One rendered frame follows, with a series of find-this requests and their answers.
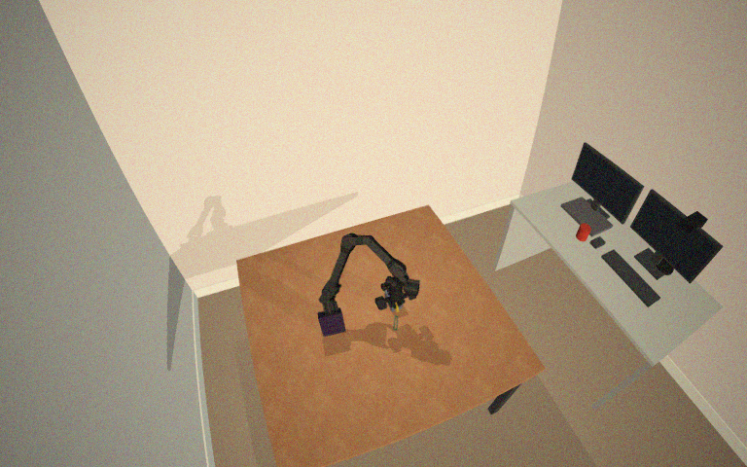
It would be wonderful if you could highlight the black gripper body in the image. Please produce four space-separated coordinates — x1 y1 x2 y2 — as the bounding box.
374 291 416 310

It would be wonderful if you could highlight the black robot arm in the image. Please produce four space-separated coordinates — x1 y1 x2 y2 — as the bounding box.
318 233 420 315

